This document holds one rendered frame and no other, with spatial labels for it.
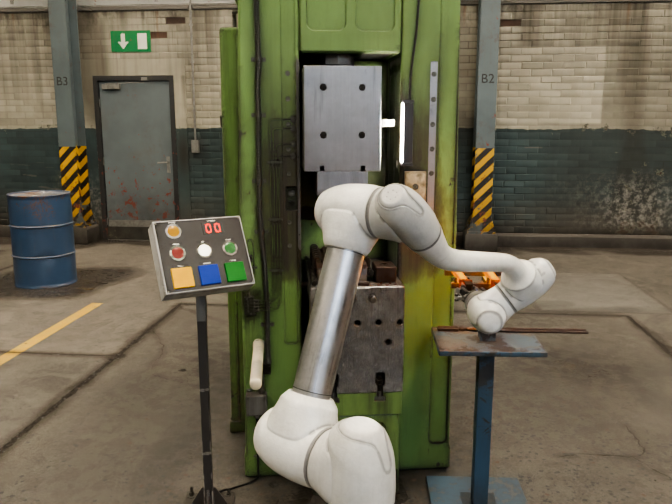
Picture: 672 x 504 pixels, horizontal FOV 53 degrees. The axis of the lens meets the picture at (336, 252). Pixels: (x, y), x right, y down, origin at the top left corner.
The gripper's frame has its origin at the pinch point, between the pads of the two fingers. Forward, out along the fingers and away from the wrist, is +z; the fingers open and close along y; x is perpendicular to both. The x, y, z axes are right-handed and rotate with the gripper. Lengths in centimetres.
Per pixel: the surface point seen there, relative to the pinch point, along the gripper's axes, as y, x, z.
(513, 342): 21.5, -25.8, 17.9
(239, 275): -83, 1, 11
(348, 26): -43, 95, 46
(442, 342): -5.8, -25.8, 17.2
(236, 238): -85, 14, 19
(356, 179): -39, 35, 33
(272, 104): -73, 64, 43
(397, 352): -22, -34, 29
